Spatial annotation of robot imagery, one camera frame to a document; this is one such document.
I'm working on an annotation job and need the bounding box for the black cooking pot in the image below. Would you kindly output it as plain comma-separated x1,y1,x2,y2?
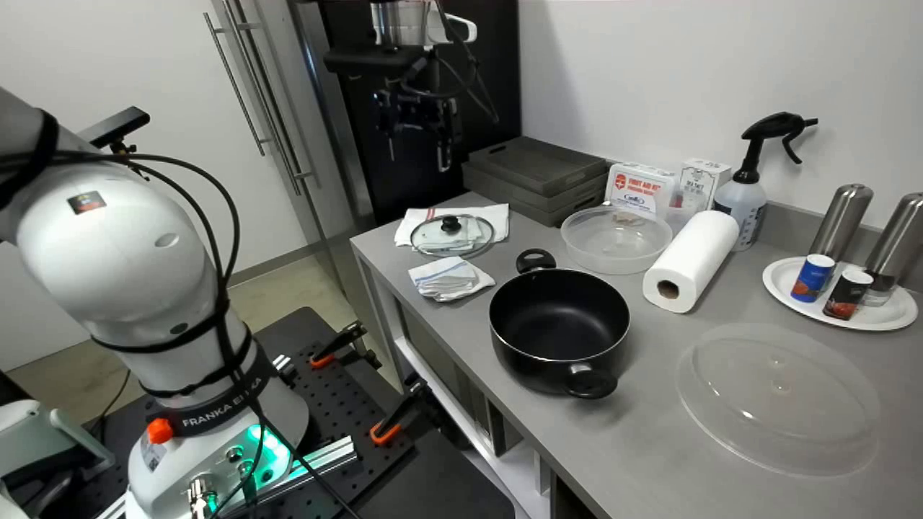
487,249,631,400

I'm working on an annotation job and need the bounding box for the glass pot lid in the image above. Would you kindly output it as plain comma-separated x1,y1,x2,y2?
410,213,495,257

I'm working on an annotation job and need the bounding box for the steel shaker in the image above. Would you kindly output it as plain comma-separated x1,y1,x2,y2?
811,184,875,259
865,194,923,292

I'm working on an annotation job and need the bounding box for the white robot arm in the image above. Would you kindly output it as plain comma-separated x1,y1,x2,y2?
0,90,308,519

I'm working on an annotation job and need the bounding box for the clear round plastic bowl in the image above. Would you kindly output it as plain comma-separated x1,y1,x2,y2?
560,204,673,273

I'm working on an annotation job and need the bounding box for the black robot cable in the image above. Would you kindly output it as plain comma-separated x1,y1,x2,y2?
0,109,364,519

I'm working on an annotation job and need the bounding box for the black coffee machine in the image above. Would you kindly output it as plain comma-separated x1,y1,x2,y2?
321,0,521,221

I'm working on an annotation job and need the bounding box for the white oval plate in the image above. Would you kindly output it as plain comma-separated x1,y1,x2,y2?
762,257,917,331

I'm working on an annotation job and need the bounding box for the dark grey foam stack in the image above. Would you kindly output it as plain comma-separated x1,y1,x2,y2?
461,135,608,229

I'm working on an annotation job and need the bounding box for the white cloth under lid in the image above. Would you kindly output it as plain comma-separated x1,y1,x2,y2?
394,204,507,257

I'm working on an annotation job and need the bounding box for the paper towel roll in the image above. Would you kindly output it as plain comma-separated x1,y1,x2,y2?
644,210,738,315

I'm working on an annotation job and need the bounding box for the small white box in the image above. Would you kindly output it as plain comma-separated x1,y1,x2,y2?
673,159,733,217

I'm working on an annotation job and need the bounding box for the right steel shaker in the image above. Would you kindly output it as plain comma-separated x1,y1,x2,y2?
865,194,923,292

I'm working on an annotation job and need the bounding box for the orange handled clamp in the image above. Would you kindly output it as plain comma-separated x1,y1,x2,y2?
366,383,425,448
308,319,366,370

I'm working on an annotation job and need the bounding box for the red white cardboard box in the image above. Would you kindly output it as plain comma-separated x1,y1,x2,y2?
605,162,677,220

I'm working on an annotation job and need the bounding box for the steel door handle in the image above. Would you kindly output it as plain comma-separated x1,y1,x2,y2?
211,0,314,195

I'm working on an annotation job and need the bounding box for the dark spice jar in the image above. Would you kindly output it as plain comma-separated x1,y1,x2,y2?
826,265,875,319

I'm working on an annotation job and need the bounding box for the orange handled clamp lower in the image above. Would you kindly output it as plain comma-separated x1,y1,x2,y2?
366,383,425,448

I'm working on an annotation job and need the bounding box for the orange handled clamp upper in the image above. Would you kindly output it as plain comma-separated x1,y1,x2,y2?
308,319,366,370

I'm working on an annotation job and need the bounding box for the left steel shaker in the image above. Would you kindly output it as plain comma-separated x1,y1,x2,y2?
811,184,875,259

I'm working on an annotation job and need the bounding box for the spray bottle black trigger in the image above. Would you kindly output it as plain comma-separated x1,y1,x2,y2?
713,109,823,249

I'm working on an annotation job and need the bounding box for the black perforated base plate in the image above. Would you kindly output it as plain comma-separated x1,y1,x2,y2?
56,305,516,519

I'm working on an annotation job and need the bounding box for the plastic bagged small item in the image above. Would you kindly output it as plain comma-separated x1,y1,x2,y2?
410,257,494,304

